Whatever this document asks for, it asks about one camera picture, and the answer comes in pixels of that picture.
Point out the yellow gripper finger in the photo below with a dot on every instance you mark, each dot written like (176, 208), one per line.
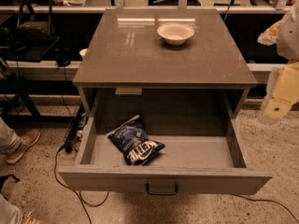
(273, 110)

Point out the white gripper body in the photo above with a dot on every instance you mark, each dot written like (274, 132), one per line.
(289, 42)

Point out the blue chip bag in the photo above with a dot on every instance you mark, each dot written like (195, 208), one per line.
(132, 141)

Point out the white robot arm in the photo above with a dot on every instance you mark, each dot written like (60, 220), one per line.
(285, 34)

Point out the grey counter cabinet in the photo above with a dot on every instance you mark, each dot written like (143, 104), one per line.
(126, 51)

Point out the black bag on table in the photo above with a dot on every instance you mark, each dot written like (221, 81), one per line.
(31, 31)

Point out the white paper bowl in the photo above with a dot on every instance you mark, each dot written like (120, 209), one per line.
(174, 33)

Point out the black power strip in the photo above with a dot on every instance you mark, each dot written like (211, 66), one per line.
(71, 132)

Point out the small white cup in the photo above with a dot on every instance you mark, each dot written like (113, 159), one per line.
(83, 52)

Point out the tan shoe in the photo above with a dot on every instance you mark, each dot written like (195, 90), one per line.
(24, 142)

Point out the black side table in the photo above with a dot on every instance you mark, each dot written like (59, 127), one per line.
(31, 54)

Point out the grey trouser leg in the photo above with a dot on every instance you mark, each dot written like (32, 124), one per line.
(9, 140)

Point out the black drawer handle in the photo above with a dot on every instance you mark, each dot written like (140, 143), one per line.
(162, 191)

